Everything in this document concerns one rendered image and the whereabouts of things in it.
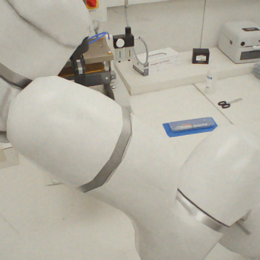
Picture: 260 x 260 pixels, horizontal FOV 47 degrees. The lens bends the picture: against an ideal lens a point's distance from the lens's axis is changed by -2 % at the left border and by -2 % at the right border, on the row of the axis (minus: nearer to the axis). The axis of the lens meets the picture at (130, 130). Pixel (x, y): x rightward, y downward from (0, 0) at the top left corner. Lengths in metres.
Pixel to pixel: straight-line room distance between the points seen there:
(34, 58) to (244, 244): 0.42
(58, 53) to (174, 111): 1.10
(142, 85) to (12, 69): 1.21
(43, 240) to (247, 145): 0.70
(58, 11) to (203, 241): 0.33
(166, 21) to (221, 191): 1.45
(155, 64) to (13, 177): 0.89
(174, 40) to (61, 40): 1.55
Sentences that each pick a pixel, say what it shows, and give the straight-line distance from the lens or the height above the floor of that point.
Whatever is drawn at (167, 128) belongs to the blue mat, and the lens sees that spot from 1.29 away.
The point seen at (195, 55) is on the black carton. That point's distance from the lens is 1.72.
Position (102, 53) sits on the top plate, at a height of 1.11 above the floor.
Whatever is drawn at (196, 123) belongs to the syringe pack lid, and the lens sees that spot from 1.30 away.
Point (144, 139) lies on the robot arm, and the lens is 0.33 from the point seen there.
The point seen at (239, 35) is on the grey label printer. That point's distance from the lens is 1.74.
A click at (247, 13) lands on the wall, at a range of 2.06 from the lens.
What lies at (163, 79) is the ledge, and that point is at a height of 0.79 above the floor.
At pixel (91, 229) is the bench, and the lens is 0.95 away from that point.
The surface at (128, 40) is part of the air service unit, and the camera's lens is 1.28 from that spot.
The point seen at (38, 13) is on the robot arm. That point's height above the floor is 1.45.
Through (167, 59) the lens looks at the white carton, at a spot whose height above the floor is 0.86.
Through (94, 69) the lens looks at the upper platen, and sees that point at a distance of 1.08.
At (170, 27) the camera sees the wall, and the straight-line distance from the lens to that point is 1.82.
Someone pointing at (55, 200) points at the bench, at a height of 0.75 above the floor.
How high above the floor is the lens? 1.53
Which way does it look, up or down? 38 degrees down
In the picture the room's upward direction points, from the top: 2 degrees counter-clockwise
